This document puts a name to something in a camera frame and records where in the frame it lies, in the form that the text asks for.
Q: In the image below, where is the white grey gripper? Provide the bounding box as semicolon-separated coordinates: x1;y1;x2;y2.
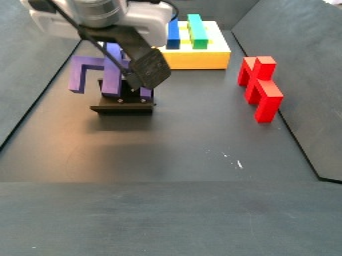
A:
19;0;173;47

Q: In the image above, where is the purple notched block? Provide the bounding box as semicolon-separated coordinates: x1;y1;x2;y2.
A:
67;42;154;100

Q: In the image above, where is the yellow slotted board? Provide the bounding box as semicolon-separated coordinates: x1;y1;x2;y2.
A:
159;21;231;70

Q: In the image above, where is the blue bar block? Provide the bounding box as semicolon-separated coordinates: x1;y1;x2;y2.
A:
166;20;181;49

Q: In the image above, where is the green bar block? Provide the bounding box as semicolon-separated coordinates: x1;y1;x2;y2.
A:
187;14;209;49

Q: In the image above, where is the red notched block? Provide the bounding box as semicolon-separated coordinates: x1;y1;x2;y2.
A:
238;56;284;123

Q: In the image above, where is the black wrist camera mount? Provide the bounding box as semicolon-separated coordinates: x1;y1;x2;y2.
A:
79;26;171;90

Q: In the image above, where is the black camera cable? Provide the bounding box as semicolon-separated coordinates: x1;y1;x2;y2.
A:
42;0;145;91

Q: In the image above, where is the black fixture bracket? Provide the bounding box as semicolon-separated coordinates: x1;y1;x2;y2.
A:
90;81;155;115

